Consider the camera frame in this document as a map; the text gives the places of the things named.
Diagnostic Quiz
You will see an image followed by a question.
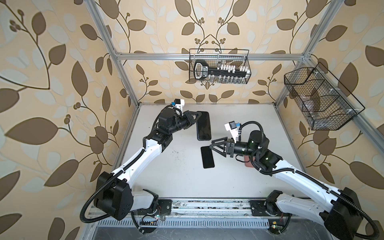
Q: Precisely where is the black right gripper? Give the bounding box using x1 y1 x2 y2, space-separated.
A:
210 136 259 159

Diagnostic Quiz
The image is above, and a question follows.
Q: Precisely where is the black phone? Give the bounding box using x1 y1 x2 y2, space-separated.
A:
201 146 215 169

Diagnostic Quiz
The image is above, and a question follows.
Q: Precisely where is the pink phone case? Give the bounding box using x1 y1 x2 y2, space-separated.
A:
244 156 253 168

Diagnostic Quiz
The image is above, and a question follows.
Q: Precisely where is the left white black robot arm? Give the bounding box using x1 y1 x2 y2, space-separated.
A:
80 105 202 223

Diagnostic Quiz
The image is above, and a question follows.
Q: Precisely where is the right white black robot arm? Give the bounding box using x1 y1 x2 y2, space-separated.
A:
210 131 364 240

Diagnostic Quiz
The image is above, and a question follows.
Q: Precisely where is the black tool in basket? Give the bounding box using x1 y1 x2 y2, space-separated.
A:
192 60 251 80

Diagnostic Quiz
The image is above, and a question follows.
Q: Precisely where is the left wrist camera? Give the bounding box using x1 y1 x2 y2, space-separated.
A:
171 99 185 112

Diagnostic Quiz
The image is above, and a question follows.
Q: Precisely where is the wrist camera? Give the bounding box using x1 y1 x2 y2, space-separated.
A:
225 121 241 143
171 99 185 112

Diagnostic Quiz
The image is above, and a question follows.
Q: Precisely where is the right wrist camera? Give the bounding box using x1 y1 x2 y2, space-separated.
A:
225 121 241 143

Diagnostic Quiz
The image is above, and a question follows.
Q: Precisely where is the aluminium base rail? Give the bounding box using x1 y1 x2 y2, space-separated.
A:
88 197 331 220

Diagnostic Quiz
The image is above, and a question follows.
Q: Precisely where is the back wall wire basket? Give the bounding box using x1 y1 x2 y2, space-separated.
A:
189 48 252 85

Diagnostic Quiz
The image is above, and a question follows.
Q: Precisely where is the wall wire basket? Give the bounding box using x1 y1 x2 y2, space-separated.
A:
189 48 252 85
284 62 366 131

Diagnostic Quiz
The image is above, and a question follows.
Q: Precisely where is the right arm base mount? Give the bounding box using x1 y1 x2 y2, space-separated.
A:
249 200 293 235

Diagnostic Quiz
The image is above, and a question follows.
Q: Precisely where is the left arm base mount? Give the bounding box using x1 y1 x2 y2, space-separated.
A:
131 199 173 235

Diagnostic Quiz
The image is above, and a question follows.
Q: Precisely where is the right wall wire basket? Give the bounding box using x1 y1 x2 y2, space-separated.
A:
284 62 366 131

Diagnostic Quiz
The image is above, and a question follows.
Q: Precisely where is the left black corrugated cable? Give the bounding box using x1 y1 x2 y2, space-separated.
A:
79 146 148 224

